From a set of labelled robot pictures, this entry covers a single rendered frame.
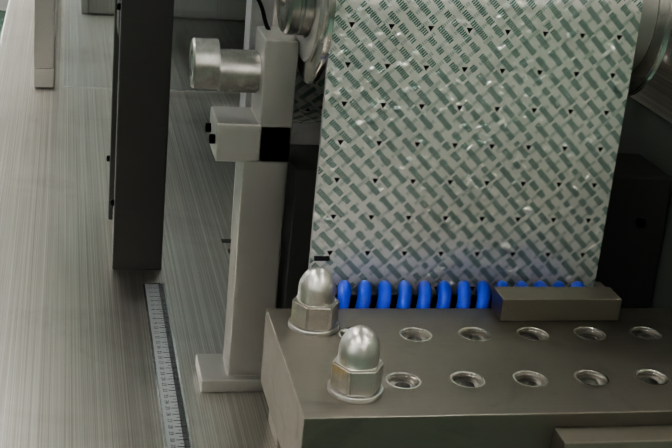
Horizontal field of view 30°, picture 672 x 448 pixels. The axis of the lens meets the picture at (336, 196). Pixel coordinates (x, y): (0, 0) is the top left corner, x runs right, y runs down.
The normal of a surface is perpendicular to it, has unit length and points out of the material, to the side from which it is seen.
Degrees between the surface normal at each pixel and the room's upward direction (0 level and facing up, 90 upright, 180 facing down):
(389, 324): 0
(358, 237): 90
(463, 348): 0
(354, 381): 90
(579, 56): 90
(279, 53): 90
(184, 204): 0
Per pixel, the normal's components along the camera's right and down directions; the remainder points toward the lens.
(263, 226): 0.20, 0.34
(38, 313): 0.09, -0.94
